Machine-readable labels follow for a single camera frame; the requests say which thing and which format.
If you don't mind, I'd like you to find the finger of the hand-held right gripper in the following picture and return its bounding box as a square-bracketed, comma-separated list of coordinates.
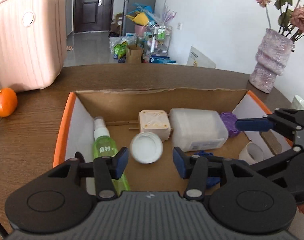
[235, 108, 304, 141]
[249, 146, 304, 180]

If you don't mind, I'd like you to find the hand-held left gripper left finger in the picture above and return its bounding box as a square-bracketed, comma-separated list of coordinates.
[47, 147, 129, 201]

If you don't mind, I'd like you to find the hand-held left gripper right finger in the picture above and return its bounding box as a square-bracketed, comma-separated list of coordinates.
[173, 147, 254, 202]

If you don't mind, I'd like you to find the purple ridged lid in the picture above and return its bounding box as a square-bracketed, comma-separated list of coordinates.
[219, 112, 240, 138]

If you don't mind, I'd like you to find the green spray bottle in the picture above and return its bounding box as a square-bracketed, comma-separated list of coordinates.
[92, 116, 131, 191]

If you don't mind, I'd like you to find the white tape roll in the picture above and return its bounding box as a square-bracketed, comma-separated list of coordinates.
[239, 142, 265, 162]

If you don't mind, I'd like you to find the white round lid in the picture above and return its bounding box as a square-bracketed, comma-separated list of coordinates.
[129, 132, 164, 164]

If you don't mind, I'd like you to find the blue plastic ridged lid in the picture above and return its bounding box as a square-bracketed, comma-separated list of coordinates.
[189, 150, 220, 190]

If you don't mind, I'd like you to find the white plastic bottle beige cap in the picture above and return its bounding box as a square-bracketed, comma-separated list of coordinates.
[138, 108, 229, 153]

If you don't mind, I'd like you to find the cardboard box orange rim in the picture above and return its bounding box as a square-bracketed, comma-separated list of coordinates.
[53, 87, 294, 196]

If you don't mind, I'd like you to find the pale purple textured vase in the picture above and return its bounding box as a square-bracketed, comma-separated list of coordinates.
[249, 28, 295, 94]

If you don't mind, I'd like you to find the white and blue carton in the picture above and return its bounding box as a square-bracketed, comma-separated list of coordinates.
[149, 56, 178, 65]

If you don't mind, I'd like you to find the small brown cardboard box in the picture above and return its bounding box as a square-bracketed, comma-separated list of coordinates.
[126, 44, 144, 64]

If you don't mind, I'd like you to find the green plastic bag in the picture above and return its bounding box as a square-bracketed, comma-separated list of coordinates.
[113, 42, 129, 58]

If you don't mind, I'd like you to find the dried pink flowers bouquet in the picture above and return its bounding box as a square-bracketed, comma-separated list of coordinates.
[254, 0, 304, 44]

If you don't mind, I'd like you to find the orange fruit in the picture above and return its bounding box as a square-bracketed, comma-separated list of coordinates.
[0, 87, 18, 118]

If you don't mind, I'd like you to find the pink plastic bin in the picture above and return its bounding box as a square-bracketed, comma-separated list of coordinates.
[134, 24, 147, 38]

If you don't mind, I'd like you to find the yellow plastic dustpan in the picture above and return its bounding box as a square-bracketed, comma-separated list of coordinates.
[126, 14, 149, 26]

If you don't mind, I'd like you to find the pink hard-shell suitcase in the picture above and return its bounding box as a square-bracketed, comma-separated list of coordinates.
[0, 0, 68, 93]

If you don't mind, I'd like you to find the dark brown entrance door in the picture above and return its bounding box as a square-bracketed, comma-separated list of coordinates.
[74, 0, 115, 33]

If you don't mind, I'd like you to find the white board leaning on wall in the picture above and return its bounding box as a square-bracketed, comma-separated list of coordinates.
[186, 46, 217, 68]

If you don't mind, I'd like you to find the wire storage rack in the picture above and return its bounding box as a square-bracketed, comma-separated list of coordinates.
[144, 24, 173, 63]

